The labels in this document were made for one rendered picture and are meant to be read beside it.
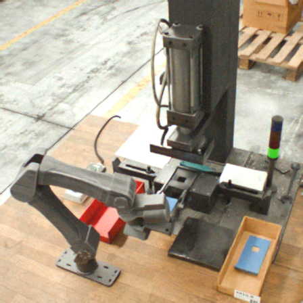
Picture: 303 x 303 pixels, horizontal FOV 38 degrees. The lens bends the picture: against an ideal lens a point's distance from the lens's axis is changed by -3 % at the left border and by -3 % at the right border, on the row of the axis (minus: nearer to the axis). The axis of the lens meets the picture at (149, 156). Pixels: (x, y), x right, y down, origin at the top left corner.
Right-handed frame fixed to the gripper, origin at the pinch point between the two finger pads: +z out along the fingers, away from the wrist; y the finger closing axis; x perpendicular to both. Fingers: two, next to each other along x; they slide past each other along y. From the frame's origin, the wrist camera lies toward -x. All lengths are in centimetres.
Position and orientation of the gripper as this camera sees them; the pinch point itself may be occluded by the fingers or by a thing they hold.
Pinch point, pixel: (147, 226)
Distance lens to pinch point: 134.2
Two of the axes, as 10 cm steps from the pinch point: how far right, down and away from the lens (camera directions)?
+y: 3.3, -9.1, 2.6
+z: 2.4, 3.5, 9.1
